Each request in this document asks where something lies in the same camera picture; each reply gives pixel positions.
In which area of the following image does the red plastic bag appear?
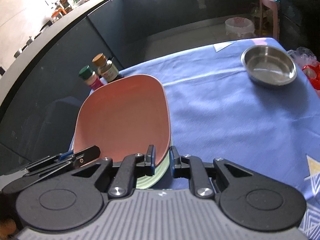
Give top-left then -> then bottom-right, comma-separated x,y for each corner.
301,64 -> 320,90

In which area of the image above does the blue patterned tablecloth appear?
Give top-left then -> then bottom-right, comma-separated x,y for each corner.
69,37 -> 320,240

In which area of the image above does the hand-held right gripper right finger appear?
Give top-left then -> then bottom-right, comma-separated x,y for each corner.
169,145 -> 253,197

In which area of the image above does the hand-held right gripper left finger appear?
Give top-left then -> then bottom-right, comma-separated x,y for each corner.
72,144 -> 156,197

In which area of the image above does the pink plastic stool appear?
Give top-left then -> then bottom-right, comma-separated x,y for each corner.
259,0 -> 280,42

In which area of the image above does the clear plastic bag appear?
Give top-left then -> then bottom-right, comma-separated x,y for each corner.
286,47 -> 320,65

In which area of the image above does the black storage rack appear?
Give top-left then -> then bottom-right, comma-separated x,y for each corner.
277,0 -> 320,53

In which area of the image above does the cluster of condiment bottles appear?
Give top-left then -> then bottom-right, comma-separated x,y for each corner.
51,0 -> 75,18

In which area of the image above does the green rimmed round plate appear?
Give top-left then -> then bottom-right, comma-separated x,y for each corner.
136,120 -> 173,190

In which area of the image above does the pink square plate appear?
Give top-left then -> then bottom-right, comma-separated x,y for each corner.
74,74 -> 172,168

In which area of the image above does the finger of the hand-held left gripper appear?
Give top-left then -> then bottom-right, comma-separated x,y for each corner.
29,145 -> 101,170
25,161 -> 75,178

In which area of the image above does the dark sauce bottle gold cap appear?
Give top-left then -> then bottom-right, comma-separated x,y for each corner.
92,53 -> 120,83

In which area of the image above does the white trash bin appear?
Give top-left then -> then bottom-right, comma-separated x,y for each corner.
224,17 -> 256,40

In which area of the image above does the stainless steel bowl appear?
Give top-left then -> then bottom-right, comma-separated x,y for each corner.
240,45 -> 298,87

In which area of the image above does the red spice bottle green cap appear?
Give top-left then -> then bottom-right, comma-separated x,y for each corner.
78,65 -> 104,91

